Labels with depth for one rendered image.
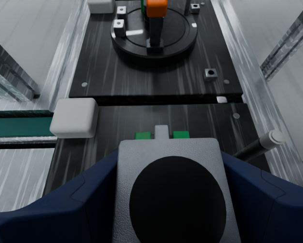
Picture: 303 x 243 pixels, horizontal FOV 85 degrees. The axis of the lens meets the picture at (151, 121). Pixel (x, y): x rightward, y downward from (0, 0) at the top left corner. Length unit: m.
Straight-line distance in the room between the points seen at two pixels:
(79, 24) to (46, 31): 0.23
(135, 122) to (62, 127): 0.08
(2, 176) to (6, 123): 0.07
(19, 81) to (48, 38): 0.32
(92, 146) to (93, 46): 0.17
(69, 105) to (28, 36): 0.42
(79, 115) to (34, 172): 0.12
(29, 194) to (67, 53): 0.22
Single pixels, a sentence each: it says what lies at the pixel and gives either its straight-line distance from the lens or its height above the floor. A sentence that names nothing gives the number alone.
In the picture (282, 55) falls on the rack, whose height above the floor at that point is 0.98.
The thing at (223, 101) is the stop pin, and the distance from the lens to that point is 0.24.
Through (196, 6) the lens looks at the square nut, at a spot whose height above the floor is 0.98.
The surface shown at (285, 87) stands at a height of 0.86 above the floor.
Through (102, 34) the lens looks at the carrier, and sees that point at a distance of 0.33.
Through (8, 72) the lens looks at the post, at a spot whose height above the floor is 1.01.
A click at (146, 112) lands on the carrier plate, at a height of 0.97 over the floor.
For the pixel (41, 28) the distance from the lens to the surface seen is 0.62.
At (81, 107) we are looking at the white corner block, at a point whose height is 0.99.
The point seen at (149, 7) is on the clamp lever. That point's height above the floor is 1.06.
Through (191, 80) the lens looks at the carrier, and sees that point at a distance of 0.25.
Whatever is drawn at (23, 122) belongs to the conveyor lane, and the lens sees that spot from 0.29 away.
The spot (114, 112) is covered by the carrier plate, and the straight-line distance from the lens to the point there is 0.22.
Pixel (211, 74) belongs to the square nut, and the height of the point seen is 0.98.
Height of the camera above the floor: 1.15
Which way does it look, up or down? 62 degrees down
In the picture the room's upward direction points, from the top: 1 degrees counter-clockwise
